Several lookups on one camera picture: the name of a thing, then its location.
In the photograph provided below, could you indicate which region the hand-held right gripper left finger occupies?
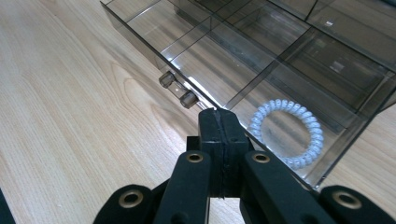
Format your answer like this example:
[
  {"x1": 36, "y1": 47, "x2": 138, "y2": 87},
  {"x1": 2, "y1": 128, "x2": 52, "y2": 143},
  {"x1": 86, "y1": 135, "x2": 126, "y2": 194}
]
[{"x1": 152, "y1": 107, "x2": 224, "y2": 224}]

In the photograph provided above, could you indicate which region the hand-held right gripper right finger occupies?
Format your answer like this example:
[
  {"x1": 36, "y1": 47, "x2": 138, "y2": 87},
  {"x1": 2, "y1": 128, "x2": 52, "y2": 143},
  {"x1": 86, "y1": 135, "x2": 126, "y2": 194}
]
[{"x1": 220, "y1": 107, "x2": 338, "y2": 224}]

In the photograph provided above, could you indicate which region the clear plastic compartment organizer box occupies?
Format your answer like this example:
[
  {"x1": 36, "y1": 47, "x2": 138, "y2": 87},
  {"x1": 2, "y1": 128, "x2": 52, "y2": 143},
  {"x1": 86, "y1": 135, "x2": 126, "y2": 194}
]
[{"x1": 100, "y1": 0, "x2": 396, "y2": 191}]

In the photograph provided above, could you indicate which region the smoked transparent drawer box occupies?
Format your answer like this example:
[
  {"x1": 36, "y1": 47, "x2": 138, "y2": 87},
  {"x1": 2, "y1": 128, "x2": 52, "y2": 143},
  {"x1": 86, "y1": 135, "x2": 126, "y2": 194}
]
[{"x1": 267, "y1": 0, "x2": 396, "y2": 75}]

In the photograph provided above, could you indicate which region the white spiral hair tie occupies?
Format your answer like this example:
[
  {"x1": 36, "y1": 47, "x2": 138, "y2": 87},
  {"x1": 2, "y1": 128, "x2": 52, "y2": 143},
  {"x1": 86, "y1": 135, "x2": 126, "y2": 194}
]
[{"x1": 247, "y1": 98, "x2": 325, "y2": 171}]

